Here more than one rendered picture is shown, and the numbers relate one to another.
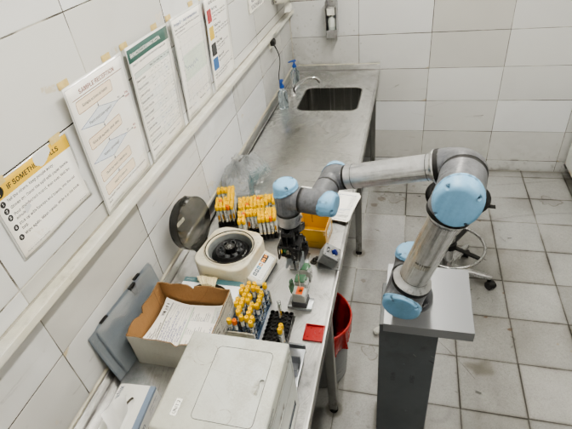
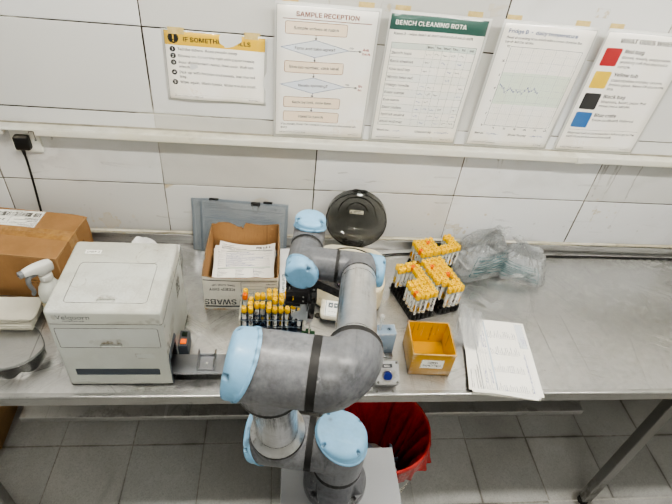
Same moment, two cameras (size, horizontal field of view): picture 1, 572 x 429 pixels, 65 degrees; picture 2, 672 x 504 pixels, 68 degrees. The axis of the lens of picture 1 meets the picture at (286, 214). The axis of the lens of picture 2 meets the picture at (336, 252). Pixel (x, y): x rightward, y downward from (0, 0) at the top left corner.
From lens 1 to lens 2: 114 cm
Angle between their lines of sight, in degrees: 48
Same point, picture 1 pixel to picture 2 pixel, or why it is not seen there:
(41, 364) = (142, 172)
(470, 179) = (249, 351)
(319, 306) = not seen: hidden behind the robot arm
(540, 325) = not seen: outside the picture
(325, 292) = not seen: hidden behind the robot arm
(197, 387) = (111, 259)
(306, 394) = (184, 388)
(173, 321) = (250, 256)
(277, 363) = (133, 307)
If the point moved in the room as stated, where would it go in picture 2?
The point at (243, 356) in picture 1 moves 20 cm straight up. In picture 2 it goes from (144, 281) to (131, 220)
